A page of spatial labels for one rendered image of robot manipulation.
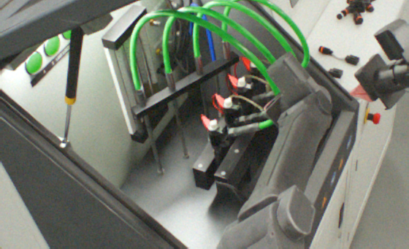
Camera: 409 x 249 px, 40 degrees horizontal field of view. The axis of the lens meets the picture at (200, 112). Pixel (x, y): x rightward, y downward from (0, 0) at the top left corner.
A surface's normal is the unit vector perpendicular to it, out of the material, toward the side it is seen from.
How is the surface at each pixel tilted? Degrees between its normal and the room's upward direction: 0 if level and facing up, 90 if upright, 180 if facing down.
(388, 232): 0
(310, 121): 45
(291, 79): 63
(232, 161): 0
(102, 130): 90
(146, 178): 0
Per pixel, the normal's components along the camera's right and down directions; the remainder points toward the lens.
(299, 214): 0.71, -0.54
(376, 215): -0.12, -0.70
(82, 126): 0.88, 0.25
